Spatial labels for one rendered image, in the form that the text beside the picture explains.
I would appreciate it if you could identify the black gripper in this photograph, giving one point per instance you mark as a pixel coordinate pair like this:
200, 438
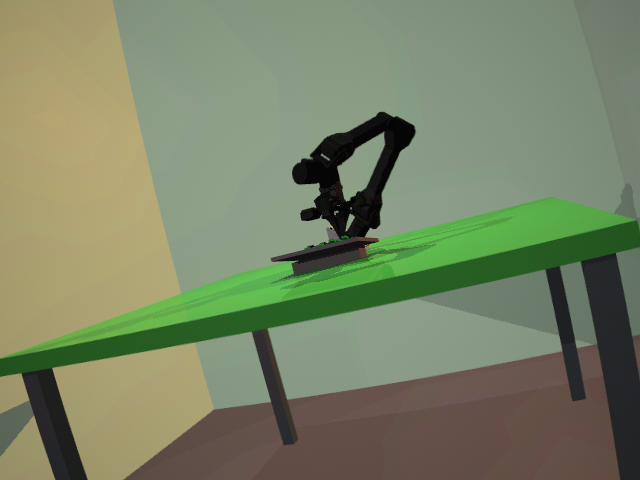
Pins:
338, 221

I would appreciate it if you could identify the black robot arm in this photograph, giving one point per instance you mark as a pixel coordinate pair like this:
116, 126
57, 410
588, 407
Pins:
398, 134

